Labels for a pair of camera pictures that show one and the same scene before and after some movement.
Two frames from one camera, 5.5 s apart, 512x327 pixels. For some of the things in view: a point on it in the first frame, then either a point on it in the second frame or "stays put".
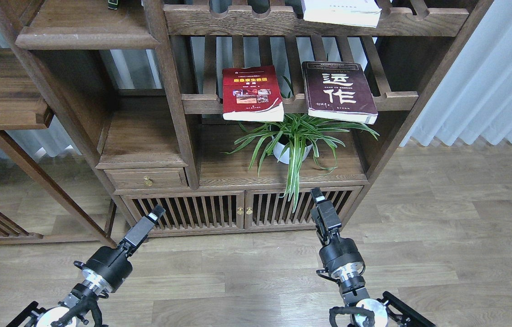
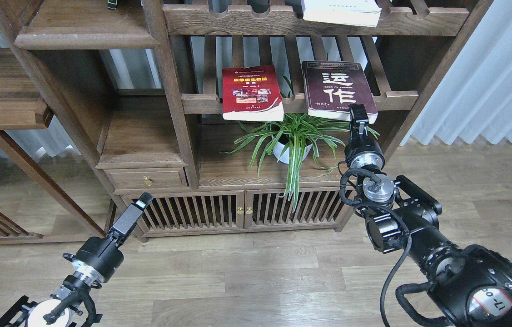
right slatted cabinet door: (271, 210) stays put
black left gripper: (107, 267) → (98, 258)
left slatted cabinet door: (187, 211) stays put
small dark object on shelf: (113, 4) stays put
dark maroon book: (339, 91) stays put
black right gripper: (340, 255) → (361, 151)
